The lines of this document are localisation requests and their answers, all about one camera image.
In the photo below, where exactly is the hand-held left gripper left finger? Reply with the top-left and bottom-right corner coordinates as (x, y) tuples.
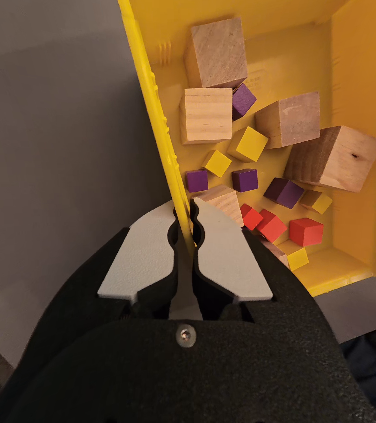
(97, 200), (179, 320)

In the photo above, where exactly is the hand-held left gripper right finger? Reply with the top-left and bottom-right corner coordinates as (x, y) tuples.
(190, 197), (274, 320)

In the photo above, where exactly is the pile of wooden cubes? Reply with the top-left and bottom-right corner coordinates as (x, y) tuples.
(179, 17), (376, 272)

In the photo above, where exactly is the yellow plastic box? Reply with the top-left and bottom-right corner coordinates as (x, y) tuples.
(118, 0), (376, 298)

